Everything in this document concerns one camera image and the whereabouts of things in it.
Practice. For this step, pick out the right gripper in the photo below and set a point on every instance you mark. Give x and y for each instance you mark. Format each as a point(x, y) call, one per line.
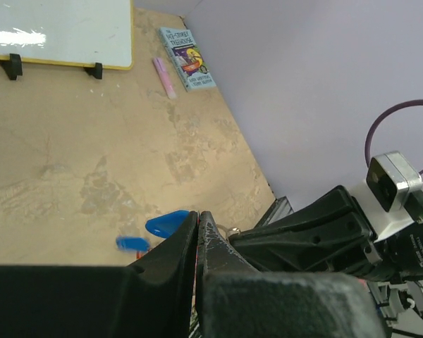
point(327, 235)

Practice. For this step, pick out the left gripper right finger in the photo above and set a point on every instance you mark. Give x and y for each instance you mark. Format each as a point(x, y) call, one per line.
point(233, 299)

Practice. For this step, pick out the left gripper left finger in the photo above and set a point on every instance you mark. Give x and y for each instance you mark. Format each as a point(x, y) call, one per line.
point(151, 297)

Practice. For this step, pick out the metal keyring with keys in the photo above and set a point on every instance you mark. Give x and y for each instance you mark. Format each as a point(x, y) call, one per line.
point(228, 232)

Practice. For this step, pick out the blue treehouse book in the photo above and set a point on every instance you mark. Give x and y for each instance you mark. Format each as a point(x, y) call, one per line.
point(186, 58)

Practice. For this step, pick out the black right whiteboard stand foot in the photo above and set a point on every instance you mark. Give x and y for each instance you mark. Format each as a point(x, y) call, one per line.
point(95, 71)

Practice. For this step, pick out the black whiteboard stand foot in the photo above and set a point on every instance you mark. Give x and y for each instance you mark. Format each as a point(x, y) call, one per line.
point(12, 66)
point(95, 71)

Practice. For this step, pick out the black left whiteboard stand foot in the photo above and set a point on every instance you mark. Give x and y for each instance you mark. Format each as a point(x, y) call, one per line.
point(12, 66)

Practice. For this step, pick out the yellow framed whiteboard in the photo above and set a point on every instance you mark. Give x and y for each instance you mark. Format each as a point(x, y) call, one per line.
point(76, 33)

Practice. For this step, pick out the aluminium rail frame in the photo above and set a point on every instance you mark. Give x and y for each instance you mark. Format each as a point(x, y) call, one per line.
point(279, 209)

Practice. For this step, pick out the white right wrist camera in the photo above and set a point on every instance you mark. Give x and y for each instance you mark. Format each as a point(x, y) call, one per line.
point(391, 195)

